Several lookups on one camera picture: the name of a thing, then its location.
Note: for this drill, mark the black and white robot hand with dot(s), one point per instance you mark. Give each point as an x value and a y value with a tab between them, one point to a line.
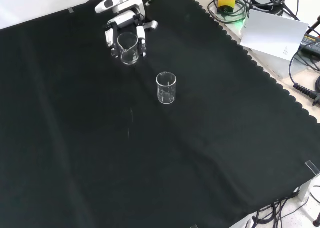
123	19

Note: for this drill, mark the clear glass beaker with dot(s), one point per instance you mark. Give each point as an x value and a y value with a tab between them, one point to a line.
166	88
128	54

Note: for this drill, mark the clear cloth clip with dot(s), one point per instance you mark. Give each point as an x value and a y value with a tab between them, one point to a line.
194	226
71	10
312	167

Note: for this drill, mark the yellow stop button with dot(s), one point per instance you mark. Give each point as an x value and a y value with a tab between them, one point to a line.
226	1

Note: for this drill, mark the black bench cloth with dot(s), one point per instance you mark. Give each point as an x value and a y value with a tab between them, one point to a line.
100	150

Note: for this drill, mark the pale board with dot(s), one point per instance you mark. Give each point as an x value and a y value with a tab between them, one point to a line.
272	33

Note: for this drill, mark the black power adapter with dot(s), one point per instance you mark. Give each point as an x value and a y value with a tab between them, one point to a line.
311	42

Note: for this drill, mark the black tripod leg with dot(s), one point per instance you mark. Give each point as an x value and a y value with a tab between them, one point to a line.
313	26

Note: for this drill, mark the white bench frame bracket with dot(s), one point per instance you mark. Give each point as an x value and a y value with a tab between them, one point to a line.
303	190

